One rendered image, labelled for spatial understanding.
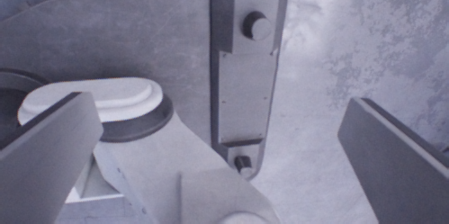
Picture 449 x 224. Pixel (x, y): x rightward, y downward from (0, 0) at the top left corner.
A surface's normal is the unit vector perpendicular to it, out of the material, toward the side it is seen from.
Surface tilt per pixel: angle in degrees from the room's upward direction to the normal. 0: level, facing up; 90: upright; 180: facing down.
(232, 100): 0
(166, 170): 90
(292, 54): 0
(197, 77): 0
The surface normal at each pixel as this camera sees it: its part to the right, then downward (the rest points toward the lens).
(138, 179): 0.02, -0.86
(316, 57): 0.20, 0.51
